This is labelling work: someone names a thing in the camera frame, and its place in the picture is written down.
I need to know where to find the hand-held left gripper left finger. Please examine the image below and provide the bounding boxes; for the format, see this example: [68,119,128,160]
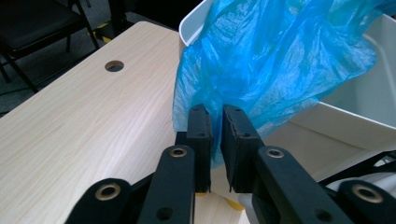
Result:
[136,104,213,224]

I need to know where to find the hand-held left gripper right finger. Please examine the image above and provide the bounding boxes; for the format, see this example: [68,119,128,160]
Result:
[219,104,354,224]

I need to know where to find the white trash bin with face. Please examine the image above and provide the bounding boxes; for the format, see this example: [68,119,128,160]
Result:
[178,0,396,213]

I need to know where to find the blue plastic bag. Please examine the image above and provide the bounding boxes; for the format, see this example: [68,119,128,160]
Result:
[172,0,396,169]

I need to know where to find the black striped stand base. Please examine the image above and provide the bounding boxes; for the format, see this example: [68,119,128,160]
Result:
[92,0,141,45]

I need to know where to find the black folding chair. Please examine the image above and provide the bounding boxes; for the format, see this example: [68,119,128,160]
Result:
[0,0,101,94]

